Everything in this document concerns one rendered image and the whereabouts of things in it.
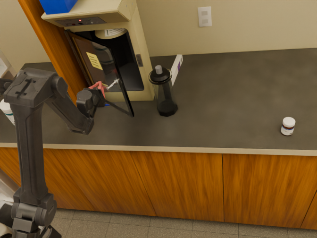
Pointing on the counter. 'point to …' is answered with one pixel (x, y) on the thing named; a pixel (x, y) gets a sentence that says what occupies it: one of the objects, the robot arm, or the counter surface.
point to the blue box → (57, 6)
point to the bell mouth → (109, 34)
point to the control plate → (80, 21)
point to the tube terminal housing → (138, 41)
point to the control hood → (94, 12)
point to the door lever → (109, 86)
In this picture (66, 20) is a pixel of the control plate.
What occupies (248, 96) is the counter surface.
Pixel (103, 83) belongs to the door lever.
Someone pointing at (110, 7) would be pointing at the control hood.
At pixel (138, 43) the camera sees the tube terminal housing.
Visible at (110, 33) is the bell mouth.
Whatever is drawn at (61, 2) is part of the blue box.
